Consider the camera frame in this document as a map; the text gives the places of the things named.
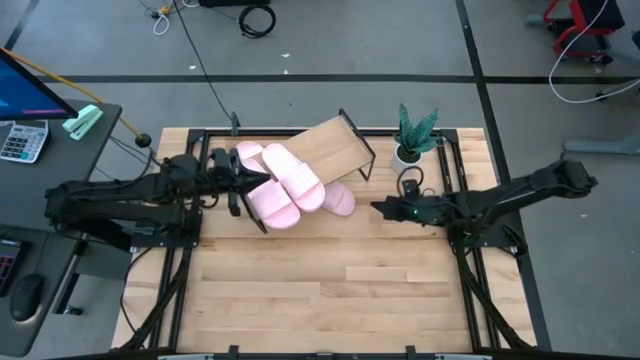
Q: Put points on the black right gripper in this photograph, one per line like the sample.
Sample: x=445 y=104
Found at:
x=425 y=210

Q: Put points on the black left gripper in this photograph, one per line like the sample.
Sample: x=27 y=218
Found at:
x=222 y=180

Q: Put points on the pink rubber slide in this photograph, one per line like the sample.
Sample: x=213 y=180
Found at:
x=295 y=177
x=340 y=200
x=275 y=205
x=248 y=149

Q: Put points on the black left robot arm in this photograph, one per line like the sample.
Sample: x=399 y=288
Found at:
x=125 y=200

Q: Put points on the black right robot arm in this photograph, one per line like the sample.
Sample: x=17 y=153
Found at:
x=525 y=195

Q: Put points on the white round plant pot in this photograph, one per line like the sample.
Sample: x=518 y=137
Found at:
x=401 y=166

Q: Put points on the green artificial snake plant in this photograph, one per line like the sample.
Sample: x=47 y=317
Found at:
x=414 y=131

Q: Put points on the mint green stapler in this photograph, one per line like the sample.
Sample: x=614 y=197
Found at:
x=82 y=121

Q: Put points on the dark grey desk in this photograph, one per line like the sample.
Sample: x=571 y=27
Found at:
x=60 y=150

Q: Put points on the grey metal desk foot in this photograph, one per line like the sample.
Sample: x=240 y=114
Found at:
x=600 y=146

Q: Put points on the white desk calculator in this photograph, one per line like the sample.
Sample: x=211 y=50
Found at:
x=22 y=141

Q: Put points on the black computer monitor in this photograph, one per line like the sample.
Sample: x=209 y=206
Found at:
x=25 y=92

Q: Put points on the black computer mouse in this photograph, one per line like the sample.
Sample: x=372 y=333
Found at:
x=27 y=297

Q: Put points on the black keyboard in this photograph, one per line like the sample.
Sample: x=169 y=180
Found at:
x=11 y=267

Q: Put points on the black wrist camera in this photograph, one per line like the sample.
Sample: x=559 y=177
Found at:
x=410 y=188

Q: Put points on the wooden shelf with black frame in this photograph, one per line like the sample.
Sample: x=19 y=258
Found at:
x=330 y=147

